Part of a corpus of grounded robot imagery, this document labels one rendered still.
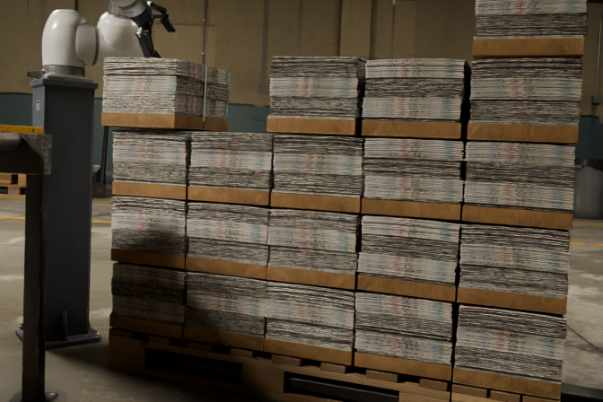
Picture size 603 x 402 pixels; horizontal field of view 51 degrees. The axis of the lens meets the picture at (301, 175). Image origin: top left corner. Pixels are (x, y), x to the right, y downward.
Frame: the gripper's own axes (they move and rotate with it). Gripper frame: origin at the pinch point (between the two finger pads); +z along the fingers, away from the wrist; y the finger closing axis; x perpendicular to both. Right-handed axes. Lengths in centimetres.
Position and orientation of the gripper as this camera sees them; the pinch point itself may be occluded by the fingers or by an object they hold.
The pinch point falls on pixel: (165, 45)
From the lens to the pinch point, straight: 233.0
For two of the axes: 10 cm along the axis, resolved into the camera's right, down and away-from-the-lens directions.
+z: 2.8, 4.2, 8.6
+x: 9.4, 0.6, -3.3
